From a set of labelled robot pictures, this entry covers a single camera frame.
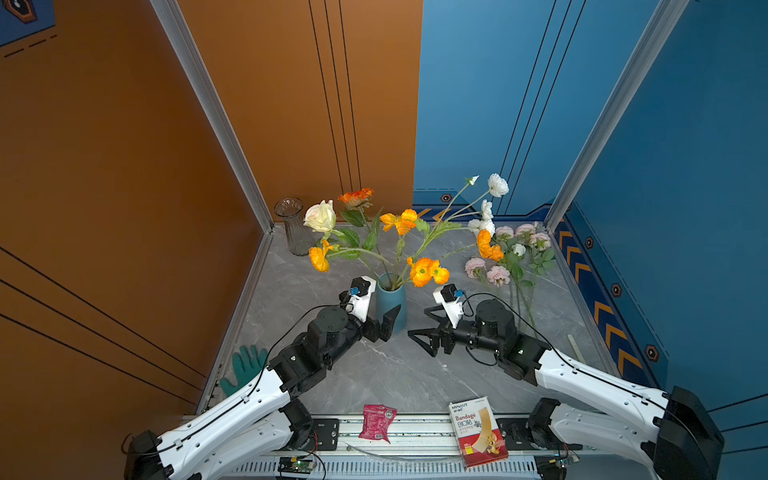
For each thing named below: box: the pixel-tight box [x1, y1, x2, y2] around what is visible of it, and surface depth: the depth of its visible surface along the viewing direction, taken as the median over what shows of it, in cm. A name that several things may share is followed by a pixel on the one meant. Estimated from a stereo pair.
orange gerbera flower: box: [337, 188, 392, 289], surface depth 73 cm
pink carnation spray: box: [465, 257, 511, 288], surface depth 104 cm
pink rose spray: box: [495, 223, 555, 287], surface depth 111 cm
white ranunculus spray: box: [414, 173, 510, 264], surface depth 71 cm
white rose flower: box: [304, 200, 386, 286], surface depth 64 cm
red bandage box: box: [448, 396, 509, 468], surface depth 72 cm
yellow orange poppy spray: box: [380, 209, 451, 288], surface depth 63 cm
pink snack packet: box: [358, 404, 397, 444], surface depth 77 cm
